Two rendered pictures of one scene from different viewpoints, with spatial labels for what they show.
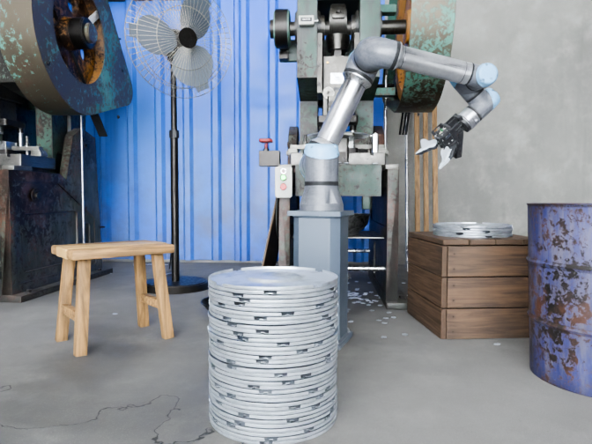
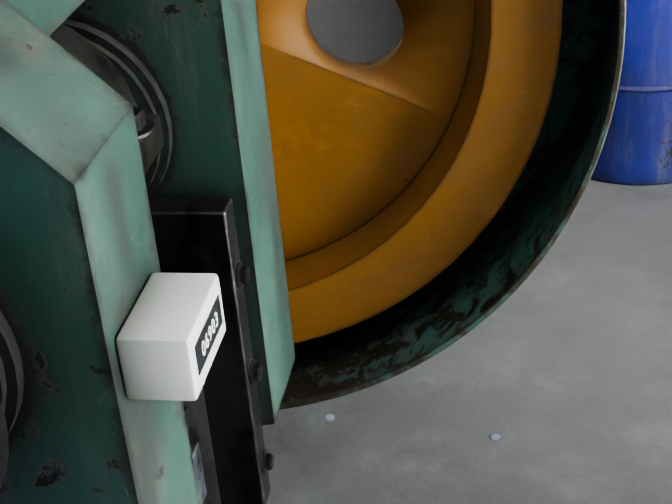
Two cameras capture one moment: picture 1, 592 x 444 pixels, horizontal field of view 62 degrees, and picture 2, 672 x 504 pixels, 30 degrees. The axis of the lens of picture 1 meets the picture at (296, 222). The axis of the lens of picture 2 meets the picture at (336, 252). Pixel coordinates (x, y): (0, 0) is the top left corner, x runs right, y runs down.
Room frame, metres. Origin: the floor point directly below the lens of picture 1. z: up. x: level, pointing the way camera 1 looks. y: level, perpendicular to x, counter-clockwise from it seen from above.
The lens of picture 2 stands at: (2.17, 0.51, 1.69)
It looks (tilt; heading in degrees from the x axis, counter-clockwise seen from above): 30 degrees down; 278
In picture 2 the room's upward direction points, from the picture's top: 5 degrees counter-clockwise
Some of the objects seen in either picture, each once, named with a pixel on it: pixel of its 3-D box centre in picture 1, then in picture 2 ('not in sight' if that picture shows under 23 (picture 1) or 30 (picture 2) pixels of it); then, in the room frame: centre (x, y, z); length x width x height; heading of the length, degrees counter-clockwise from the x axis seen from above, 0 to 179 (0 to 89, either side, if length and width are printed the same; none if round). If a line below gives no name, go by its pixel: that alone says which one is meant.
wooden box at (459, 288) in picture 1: (470, 279); not in sight; (1.91, -0.68, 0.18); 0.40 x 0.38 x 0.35; 4
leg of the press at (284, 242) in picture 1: (285, 205); not in sight; (2.64, 0.05, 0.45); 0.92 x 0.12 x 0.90; 177
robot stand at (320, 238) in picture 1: (321, 275); not in sight; (1.69, -0.09, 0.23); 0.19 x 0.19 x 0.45; 70
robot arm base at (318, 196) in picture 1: (321, 196); not in sight; (1.69, -0.09, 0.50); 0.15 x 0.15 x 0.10
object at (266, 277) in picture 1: (273, 277); not in sight; (1.11, 0.05, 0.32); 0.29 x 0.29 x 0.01
